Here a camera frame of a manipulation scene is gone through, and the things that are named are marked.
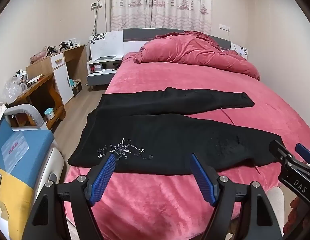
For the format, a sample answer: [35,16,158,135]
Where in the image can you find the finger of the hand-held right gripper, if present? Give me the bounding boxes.
[295,143,310,167]
[269,139,296,165]

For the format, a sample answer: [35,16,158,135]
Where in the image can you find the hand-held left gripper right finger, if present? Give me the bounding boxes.
[190,153,286,240]

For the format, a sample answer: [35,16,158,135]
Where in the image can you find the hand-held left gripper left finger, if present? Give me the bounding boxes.
[21,152,118,240]

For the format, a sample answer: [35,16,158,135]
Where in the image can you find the black pants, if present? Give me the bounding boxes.
[67,86,286,175]

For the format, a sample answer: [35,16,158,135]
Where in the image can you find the person's right hand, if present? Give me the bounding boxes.
[283,196,308,235]

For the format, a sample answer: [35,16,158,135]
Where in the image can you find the blue and yellow armchair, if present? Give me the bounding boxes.
[0,104,64,240]

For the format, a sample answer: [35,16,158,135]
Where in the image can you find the plastic document sleeve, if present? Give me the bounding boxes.
[1,130,29,173]

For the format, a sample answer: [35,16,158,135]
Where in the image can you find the dark storage box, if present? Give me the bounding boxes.
[71,79,83,98]

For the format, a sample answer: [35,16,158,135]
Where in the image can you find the white and grey nightstand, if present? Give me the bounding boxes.
[86,55,124,90]

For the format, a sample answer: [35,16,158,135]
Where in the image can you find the low wooden table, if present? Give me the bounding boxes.
[5,74,66,130]

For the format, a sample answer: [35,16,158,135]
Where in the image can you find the wooden desk with white cabinet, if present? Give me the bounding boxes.
[26,44,87,105]

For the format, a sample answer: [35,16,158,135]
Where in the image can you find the bed with pink sheet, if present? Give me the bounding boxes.
[63,51,310,240]

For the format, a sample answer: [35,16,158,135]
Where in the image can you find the clear plastic bag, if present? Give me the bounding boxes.
[1,76,28,103]

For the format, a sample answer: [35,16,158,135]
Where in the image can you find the red duvet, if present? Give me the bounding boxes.
[134,31,261,80]

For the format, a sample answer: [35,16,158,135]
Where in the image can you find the pink bag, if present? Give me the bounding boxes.
[30,51,48,64]

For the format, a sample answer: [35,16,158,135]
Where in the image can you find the ship print curtain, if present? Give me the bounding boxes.
[110,0,212,34]

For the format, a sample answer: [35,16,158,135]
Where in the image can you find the hanging cables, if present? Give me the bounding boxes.
[94,0,107,33]

